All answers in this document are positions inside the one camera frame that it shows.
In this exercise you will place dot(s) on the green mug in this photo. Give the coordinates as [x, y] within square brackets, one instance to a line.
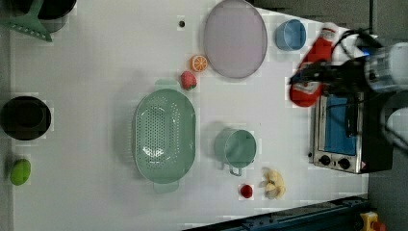
[236, 148]

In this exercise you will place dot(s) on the red ketchup bottle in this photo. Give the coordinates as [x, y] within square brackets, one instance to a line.
[305, 85]

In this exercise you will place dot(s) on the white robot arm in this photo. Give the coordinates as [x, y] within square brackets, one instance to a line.
[383, 70]

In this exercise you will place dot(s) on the silver toaster oven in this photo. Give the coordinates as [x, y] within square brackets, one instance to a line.
[348, 135]

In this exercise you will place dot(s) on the grey round plate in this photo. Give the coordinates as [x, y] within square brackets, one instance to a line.
[235, 39]

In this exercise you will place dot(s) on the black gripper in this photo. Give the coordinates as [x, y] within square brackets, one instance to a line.
[343, 80]

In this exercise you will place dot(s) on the green spatula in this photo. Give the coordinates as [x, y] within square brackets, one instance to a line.
[28, 24]

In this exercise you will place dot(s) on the blue cup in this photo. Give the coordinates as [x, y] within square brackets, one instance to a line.
[290, 35]

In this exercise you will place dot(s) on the orange slice toy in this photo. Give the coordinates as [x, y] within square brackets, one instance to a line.
[198, 63]

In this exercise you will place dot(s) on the green oval strainer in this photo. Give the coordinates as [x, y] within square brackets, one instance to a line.
[165, 131]

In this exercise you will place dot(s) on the small red tomato toy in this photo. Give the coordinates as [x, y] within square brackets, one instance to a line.
[246, 191]

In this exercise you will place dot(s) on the yellow emergency stop button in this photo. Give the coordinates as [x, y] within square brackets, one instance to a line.
[371, 222]

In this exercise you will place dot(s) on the peeled banana toy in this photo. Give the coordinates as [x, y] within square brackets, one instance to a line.
[272, 183]

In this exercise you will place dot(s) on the black round base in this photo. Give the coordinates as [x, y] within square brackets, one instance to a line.
[25, 118]

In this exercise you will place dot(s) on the strawberry toy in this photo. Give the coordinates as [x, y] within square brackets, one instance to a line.
[188, 80]

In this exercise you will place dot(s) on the green lime toy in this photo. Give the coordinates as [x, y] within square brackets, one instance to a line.
[21, 172]

